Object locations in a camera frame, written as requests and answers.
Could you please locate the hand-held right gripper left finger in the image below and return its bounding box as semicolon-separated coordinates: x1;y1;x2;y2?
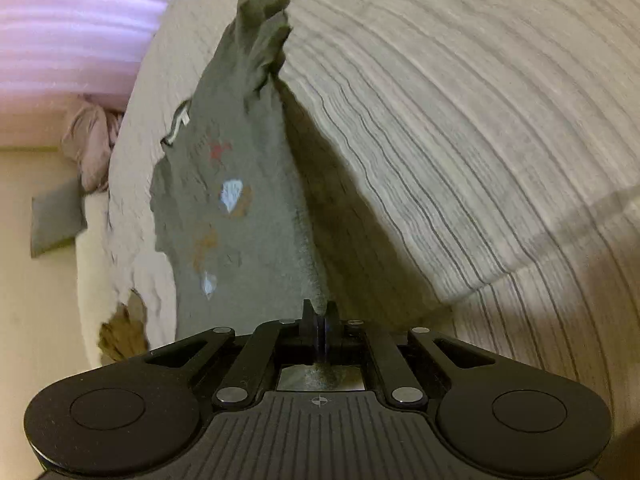
131;299;322;409

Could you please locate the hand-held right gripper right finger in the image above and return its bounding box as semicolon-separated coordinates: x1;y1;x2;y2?
322;301;506;407

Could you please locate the grey printed T-shirt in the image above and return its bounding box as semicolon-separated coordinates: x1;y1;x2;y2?
150;0;333;343

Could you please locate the brown cloth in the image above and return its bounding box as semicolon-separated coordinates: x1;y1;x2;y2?
97;287;151;365

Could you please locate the grey pillow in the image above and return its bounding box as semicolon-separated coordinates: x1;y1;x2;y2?
31;177;88;259

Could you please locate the pink bundled cloth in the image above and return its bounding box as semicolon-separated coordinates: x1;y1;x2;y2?
61;94;126;193

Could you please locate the pink curtain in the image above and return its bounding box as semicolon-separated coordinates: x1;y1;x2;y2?
0;0;190;113

